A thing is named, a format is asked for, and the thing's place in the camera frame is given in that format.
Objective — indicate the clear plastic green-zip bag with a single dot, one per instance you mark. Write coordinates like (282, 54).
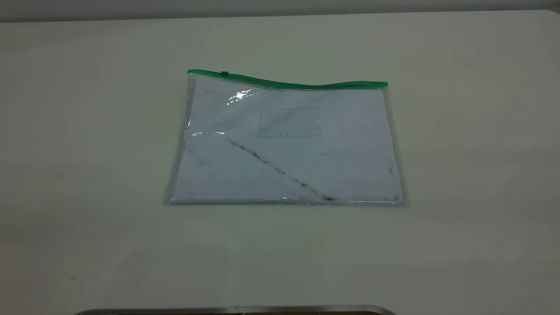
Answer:
(306, 175)

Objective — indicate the silver metal frame edge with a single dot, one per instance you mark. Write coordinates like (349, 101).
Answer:
(236, 310)

